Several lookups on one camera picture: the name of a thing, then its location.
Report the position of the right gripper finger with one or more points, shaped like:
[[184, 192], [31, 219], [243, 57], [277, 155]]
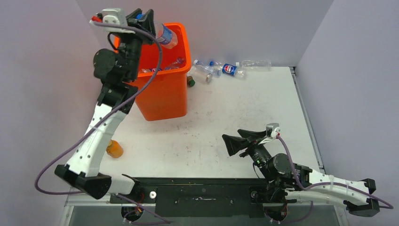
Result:
[[252, 134], [234, 144]]

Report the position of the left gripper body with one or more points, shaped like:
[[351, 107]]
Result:
[[134, 25]]

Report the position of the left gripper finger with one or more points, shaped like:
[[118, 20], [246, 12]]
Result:
[[132, 17], [148, 21]]

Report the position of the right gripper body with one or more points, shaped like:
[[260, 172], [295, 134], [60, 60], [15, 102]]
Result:
[[252, 142]]

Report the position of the blue cap pepsi bottle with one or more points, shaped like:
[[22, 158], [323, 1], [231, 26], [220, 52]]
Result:
[[165, 36]]

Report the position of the pepsi bottle front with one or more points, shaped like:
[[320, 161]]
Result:
[[150, 70]]

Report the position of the clear crushed bottle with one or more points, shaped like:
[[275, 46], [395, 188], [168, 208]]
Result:
[[203, 73]]

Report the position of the pepsi bottle back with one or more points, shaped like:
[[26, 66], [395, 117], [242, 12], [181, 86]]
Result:
[[234, 71]]

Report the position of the green cap brown bottle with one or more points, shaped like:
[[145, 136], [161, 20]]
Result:
[[190, 81]]

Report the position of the small orange juice bottle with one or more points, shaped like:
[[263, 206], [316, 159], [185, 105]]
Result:
[[114, 149]]

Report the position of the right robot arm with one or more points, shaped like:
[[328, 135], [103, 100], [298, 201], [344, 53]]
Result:
[[289, 182]]

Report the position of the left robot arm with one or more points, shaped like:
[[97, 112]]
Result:
[[116, 68]]

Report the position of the orange plastic bin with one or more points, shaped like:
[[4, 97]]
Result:
[[166, 96]]

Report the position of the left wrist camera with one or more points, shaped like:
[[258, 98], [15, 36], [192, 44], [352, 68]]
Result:
[[111, 16]]

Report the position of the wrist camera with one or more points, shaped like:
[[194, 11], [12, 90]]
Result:
[[270, 134], [111, 16]]

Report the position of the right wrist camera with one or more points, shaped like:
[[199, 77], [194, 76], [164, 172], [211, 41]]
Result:
[[270, 134]]

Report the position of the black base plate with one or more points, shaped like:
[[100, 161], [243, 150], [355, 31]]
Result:
[[203, 197]]

